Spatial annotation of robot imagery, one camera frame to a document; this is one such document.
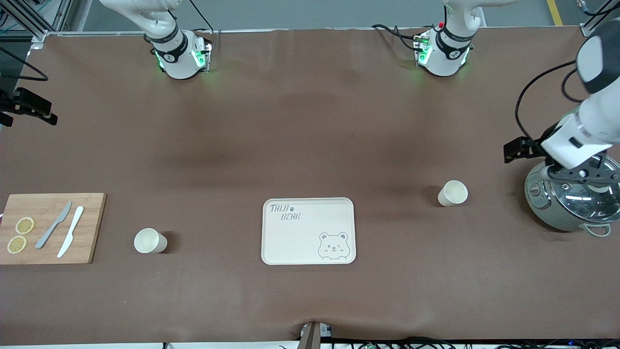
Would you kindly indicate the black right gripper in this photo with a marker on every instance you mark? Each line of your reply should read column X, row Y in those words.
column 10, row 105

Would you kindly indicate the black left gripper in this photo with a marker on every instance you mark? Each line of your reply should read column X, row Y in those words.
column 538, row 144

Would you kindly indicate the white IKEA cup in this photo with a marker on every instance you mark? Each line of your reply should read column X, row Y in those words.
column 147, row 241
column 454, row 192

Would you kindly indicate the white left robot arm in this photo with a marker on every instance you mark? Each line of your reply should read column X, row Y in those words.
column 445, row 55

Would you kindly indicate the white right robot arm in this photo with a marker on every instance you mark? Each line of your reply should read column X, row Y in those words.
column 177, row 58

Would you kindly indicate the cream bear print tray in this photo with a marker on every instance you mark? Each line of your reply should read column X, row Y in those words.
column 300, row 237

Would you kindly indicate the grey metal cooking pot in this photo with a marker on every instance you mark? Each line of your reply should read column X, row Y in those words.
column 543, row 208

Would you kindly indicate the glass pot lid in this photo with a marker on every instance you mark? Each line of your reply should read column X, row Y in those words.
column 581, row 203

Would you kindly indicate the grey plastic knife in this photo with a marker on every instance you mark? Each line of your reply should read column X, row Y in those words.
column 54, row 225

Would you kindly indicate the lemon slice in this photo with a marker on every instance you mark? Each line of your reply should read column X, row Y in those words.
column 24, row 225
column 17, row 244

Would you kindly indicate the white plastic knife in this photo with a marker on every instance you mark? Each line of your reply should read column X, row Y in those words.
column 71, row 231

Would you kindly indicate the bamboo cutting board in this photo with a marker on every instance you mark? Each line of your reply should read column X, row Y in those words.
column 89, row 228

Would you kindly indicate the brown table cover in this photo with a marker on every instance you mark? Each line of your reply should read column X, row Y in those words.
column 310, row 135

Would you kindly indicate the aluminium frame profile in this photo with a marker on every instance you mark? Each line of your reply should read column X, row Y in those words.
column 29, row 22
column 598, row 14

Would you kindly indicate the table edge camera mount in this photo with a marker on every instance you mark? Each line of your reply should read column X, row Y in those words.
column 312, row 334

